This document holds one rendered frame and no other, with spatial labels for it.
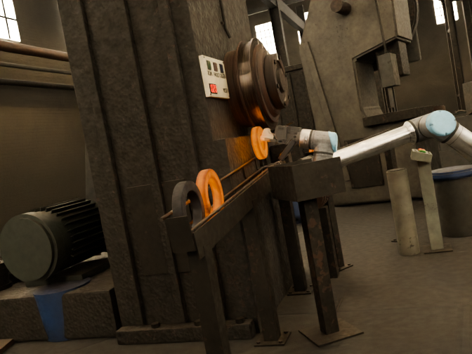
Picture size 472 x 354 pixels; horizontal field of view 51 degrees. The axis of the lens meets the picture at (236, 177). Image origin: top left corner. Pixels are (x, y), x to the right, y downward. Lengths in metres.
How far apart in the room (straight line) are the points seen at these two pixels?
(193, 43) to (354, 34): 3.19
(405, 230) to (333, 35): 2.68
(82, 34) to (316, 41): 3.32
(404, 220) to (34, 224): 2.09
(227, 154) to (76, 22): 0.93
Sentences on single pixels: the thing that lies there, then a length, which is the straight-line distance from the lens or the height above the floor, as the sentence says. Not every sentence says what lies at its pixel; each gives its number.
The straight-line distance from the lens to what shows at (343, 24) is 5.27.
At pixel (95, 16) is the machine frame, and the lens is 2.46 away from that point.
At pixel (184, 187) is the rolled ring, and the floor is 0.73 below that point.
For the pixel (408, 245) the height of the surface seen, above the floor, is 0.06.
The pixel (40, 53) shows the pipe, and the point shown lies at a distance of 10.01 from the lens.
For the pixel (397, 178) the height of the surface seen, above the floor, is 0.47.
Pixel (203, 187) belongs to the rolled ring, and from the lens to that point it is 1.64.
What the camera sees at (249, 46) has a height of 1.29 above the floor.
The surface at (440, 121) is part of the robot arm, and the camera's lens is 2.42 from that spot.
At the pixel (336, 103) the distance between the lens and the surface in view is 5.25.
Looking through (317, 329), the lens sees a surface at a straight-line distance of 2.21.
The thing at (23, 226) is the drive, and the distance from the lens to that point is 2.87.
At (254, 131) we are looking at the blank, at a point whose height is 0.88.
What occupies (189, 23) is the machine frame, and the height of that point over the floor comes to 1.38.
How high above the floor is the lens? 0.82
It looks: 3 degrees down
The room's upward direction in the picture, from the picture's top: 10 degrees counter-clockwise
